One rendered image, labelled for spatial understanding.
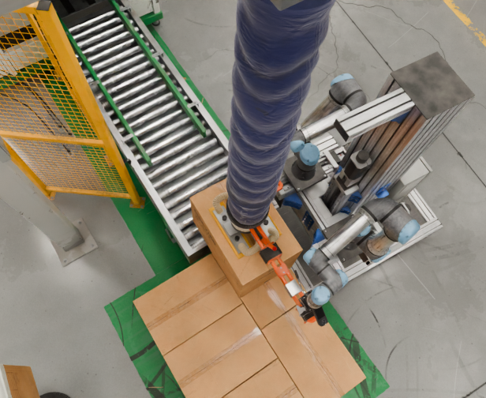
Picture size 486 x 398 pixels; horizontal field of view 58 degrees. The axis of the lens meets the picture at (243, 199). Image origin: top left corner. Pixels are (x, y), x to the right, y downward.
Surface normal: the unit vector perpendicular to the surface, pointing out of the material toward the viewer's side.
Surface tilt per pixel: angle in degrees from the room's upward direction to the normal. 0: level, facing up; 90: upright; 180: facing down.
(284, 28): 98
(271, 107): 77
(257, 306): 0
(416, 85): 0
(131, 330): 0
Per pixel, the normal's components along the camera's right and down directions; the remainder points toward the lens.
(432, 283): 0.04, -0.38
